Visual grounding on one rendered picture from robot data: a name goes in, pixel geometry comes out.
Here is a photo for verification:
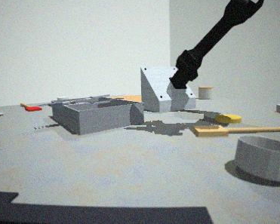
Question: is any yellow flat disc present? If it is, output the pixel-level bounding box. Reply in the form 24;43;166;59
215;115;241;124

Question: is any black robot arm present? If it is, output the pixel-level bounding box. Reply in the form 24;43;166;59
169;0;264;89

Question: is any wooden board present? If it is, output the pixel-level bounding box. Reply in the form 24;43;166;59
109;95;141;102

